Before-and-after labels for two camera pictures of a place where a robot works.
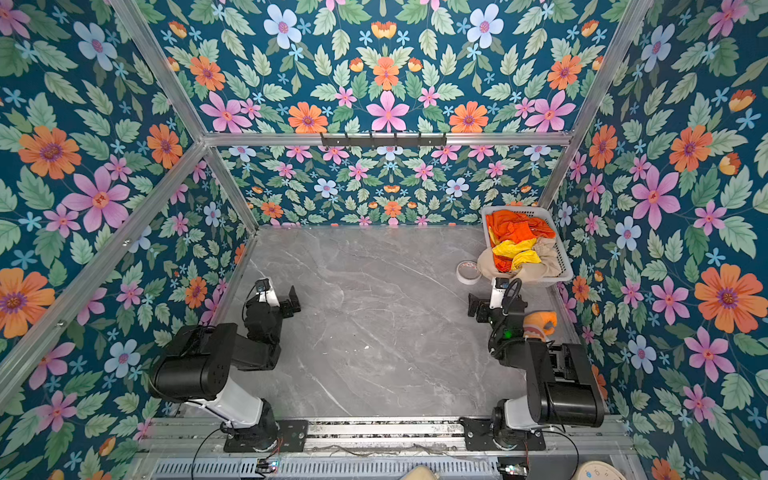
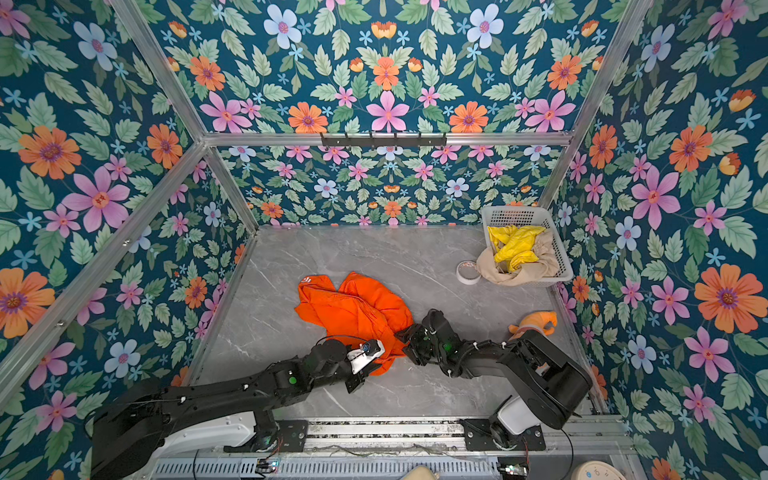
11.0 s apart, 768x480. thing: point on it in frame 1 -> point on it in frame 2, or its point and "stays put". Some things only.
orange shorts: (507, 226) -> (358, 308)
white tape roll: (468, 272) stays put
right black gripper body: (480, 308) -> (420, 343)
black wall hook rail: (384, 140) stays put
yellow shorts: (521, 251) stays put
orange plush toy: (539, 324) stays put
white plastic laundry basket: (563, 256) stays put
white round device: (597, 470) stays put
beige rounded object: (420, 473) stays put
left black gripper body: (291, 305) -> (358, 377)
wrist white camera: (266, 293) -> (368, 351)
